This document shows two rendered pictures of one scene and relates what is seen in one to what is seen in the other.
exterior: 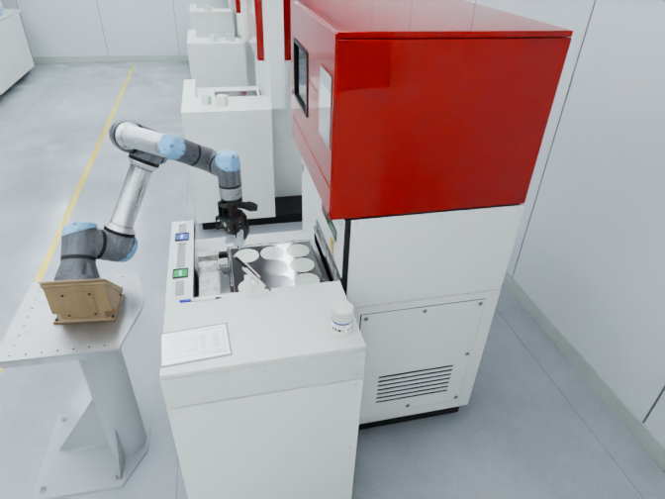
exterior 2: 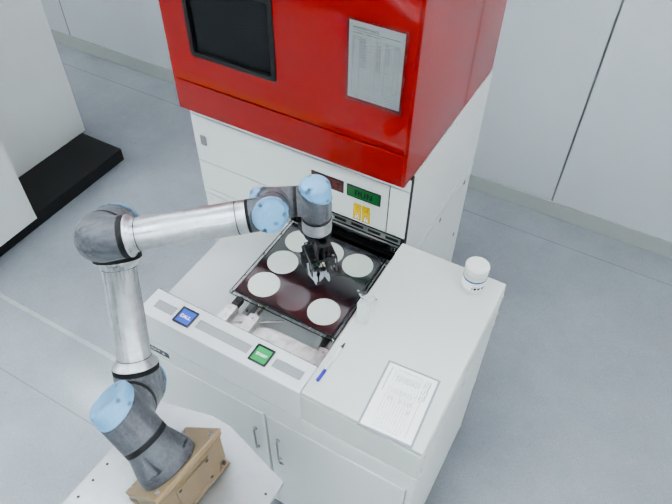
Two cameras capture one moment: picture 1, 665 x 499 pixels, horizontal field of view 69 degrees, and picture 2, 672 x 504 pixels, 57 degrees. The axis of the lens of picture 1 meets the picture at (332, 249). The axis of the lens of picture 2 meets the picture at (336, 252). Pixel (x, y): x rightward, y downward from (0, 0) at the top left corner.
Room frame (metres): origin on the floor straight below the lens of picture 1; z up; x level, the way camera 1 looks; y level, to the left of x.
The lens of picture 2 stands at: (0.64, 1.12, 2.40)
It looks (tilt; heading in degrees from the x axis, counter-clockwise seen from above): 47 degrees down; 313
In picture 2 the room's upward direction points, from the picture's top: 1 degrees clockwise
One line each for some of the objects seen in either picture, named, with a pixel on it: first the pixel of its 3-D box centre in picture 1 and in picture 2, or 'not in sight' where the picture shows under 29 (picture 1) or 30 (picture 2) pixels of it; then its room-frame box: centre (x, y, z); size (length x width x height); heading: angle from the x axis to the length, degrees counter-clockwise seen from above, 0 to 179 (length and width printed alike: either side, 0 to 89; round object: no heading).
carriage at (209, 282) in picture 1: (210, 284); (270, 343); (1.50, 0.48, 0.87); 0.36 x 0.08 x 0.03; 14
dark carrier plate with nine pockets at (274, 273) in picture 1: (275, 267); (311, 275); (1.58, 0.23, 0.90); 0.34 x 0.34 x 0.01; 14
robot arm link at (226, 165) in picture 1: (228, 168); (314, 199); (1.44, 0.35, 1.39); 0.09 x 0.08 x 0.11; 47
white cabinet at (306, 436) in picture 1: (258, 370); (318, 391); (1.48, 0.31, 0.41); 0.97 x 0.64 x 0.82; 14
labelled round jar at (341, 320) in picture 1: (341, 318); (475, 275); (1.16, -0.04, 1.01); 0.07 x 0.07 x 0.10
